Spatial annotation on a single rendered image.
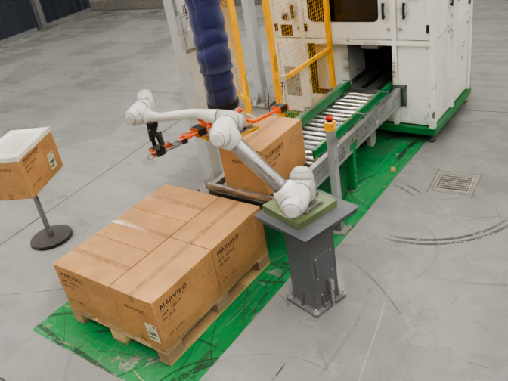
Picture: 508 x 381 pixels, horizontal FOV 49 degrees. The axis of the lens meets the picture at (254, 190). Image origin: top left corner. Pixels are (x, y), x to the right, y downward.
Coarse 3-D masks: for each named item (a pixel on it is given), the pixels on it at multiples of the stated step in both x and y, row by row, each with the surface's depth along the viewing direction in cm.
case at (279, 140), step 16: (272, 128) 440; (288, 128) 435; (256, 144) 418; (272, 144) 419; (288, 144) 438; (224, 160) 434; (240, 160) 423; (272, 160) 422; (288, 160) 442; (304, 160) 463; (240, 176) 432; (256, 176) 422; (288, 176) 446; (256, 192) 431; (272, 192) 430
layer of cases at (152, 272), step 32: (160, 192) 462; (192, 192) 453; (128, 224) 425; (160, 224) 418; (192, 224) 411; (224, 224) 404; (256, 224) 419; (64, 256) 400; (96, 256) 393; (128, 256) 387; (160, 256) 381; (192, 256) 375; (224, 256) 392; (256, 256) 427; (64, 288) 404; (96, 288) 373; (128, 288) 356; (160, 288) 351; (192, 288) 369; (224, 288) 399; (128, 320) 368; (160, 320) 348; (192, 320) 375
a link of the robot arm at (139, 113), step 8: (136, 104) 336; (144, 104) 340; (128, 112) 331; (136, 112) 330; (144, 112) 332; (152, 112) 334; (168, 112) 336; (176, 112) 337; (184, 112) 338; (192, 112) 340; (200, 112) 340; (208, 112) 338; (216, 112) 336; (128, 120) 332; (136, 120) 330; (144, 120) 334; (152, 120) 335; (160, 120) 335; (168, 120) 337; (208, 120) 339
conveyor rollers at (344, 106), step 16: (352, 96) 579; (368, 96) 576; (320, 112) 556; (336, 112) 554; (352, 112) 544; (368, 112) 544; (304, 128) 530; (320, 128) 522; (336, 128) 519; (304, 144) 497
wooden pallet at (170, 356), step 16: (256, 272) 434; (240, 288) 420; (224, 304) 402; (80, 320) 416; (96, 320) 399; (208, 320) 395; (128, 336) 381; (192, 336) 383; (160, 352) 364; (176, 352) 367
